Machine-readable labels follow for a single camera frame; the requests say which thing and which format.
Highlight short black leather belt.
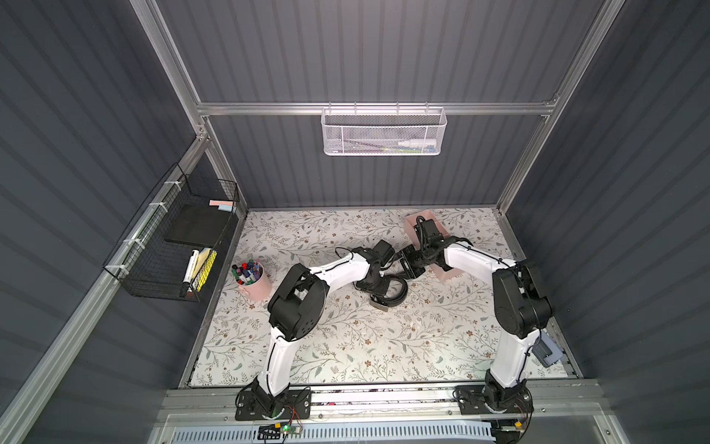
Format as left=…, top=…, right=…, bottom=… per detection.
left=370, top=275, right=409, bottom=312

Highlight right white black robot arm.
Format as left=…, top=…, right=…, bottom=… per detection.
left=399, top=216, right=554, bottom=412

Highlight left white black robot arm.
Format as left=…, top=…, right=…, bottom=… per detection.
left=254, top=240, right=407, bottom=401

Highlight pink compartment storage tray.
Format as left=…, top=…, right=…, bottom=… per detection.
left=403, top=212, right=467, bottom=282

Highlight floral table mat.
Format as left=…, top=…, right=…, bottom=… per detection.
left=187, top=207, right=569, bottom=388

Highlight pink pen cup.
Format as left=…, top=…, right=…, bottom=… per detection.
left=230, top=259, right=272, bottom=302

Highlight grey blue stapler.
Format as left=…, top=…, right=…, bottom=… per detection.
left=532, top=331, right=563, bottom=368

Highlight yellow highlighter pack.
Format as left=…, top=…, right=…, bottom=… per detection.
left=190, top=248, right=217, bottom=293

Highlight pastel sticky notes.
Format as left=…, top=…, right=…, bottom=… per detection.
left=209, top=200, right=234, bottom=212

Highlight black notebook in basket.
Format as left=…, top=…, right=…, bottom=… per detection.
left=163, top=205, right=232, bottom=247

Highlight white marker in basket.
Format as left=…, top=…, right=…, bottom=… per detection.
left=182, top=250, right=200, bottom=283

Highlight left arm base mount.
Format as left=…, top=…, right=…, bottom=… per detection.
left=234, top=386, right=312, bottom=421

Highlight white wire mesh basket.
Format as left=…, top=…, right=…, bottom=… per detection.
left=320, top=105, right=447, bottom=157

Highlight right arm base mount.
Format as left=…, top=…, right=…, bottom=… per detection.
left=452, top=380, right=534, bottom=416

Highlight black wire wall basket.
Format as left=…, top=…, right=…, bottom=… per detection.
left=104, top=165, right=240, bottom=303

